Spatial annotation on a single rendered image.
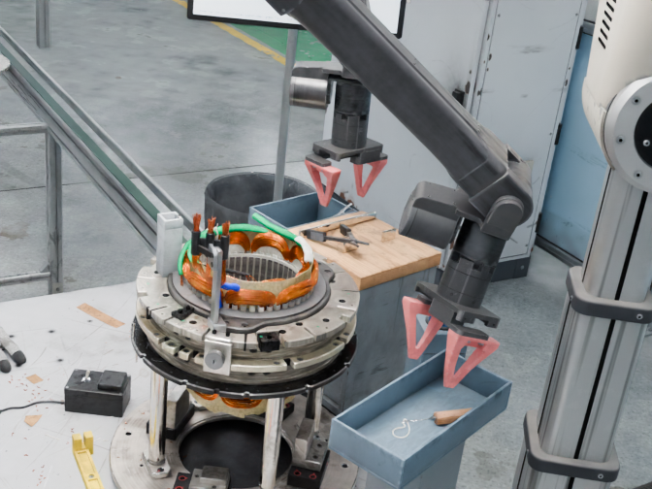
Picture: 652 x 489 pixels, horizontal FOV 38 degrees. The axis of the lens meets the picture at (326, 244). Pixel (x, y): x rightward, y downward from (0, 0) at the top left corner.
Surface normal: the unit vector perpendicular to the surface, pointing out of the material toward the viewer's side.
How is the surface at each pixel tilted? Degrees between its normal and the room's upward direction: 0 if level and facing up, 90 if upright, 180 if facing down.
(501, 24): 90
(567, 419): 90
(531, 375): 0
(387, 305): 90
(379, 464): 90
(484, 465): 0
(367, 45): 101
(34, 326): 0
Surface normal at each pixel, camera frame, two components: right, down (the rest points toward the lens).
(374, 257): 0.11, -0.90
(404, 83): -0.10, 0.58
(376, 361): 0.65, 0.38
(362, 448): -0.65, 0.26
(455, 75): -0.86, 0.12
